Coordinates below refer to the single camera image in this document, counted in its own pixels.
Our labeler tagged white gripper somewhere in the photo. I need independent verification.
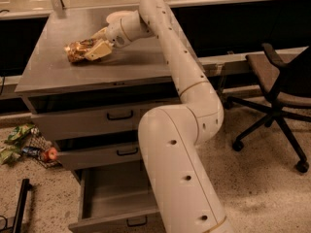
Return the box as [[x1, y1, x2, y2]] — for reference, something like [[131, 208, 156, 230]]
[[85, 19, 130, 61]]

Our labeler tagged orange soda can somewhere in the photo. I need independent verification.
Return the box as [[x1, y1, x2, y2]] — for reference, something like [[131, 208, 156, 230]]
[[64, 38, 102, 63]]

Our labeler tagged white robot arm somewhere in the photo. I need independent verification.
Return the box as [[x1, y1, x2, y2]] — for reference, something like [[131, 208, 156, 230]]
[[86, 0, 234, 233]]

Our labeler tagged grey drawer cabinet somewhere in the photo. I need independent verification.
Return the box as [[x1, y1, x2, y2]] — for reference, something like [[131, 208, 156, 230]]
[[15, 6, 206, 180]]

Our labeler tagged grey top drawer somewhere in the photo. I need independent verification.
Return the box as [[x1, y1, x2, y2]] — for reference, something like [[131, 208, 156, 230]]
[[32, 104, 148, 141]]

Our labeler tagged grey drawer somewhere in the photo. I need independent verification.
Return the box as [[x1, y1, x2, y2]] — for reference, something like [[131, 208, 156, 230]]
[[68, 160, 166, 233], [32, 104, 148, 141], [57, 142, 141, 170]]

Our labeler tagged grey middle drawer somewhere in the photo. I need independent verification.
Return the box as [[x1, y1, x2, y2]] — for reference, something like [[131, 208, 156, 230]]
[[57, 142, 141, 170]]

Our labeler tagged grey bottom drawer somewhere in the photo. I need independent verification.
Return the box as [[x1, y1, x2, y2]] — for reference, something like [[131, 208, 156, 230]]
[[68, 160, 166, 233]]

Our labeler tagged white bowl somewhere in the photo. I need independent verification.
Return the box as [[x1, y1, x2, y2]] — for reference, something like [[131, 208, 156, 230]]
[[106, 11, 133, 24]]

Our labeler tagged green chip bag upper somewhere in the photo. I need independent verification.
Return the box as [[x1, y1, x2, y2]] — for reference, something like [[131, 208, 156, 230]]
[[5, 123, 34, 145]]

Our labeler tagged green chip bag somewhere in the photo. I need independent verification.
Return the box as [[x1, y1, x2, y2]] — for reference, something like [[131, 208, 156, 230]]
[[0, 146, 21, 165], [5, 123, 34, 145]]

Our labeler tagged red apple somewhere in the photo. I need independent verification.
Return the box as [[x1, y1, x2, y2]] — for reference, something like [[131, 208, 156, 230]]
[[41, 148, 57, 162]]

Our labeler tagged blue snack packet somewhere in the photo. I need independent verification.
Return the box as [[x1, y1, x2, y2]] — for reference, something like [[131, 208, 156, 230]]
[[21, 147, 41, 156]]

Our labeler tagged green chip bag lower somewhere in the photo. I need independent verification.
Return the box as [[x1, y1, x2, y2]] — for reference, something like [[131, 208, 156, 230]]
[[0, 146, 21, 165]]

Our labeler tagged black office chair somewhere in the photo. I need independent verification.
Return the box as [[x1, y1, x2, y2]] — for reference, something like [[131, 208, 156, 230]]
[[224, 43, 311, 173]]

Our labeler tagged black stand frame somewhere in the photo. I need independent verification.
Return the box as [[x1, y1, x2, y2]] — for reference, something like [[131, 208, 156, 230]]
[[0, 179, 32, 233]]

